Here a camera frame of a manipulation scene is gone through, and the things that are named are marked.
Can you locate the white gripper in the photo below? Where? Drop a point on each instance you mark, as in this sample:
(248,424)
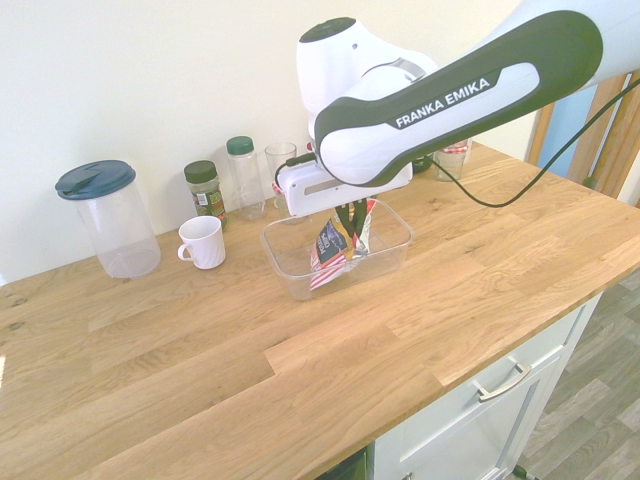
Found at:
(310,195)

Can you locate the red white potato chip bag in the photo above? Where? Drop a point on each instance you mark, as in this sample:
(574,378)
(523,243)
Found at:
(330,250)

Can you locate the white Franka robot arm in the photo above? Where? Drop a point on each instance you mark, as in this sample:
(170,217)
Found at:
(450,100)

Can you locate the clear plastic rectangular container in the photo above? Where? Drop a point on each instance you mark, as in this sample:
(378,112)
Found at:
(300,280)

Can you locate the glass jar red checkered lid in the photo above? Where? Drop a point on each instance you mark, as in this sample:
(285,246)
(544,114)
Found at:
(452,160)
(276,194)

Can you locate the small jar dark green lid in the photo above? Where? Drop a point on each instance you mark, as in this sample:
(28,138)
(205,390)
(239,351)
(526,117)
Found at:
(423,163)

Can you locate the tall clear drinking glass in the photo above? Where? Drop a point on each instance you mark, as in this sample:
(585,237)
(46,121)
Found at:
(280,157)

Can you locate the clear bottle green lid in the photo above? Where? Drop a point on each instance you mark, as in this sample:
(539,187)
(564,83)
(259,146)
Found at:
(245,180)

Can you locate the spice jar dark lid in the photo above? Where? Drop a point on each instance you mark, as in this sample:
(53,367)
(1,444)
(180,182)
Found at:
(206,192)

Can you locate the white ceramic mug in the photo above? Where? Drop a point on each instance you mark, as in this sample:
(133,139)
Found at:
(202,242)

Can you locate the clear pitcher blue lid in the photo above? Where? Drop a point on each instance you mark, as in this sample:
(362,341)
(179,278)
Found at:
(112,220)

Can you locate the white kitchen base cabinet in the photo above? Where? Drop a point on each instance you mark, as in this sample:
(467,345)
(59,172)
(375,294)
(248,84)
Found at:
(475,430)

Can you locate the wooden door frame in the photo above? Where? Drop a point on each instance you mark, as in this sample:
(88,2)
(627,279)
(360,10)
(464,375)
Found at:
(620,145)

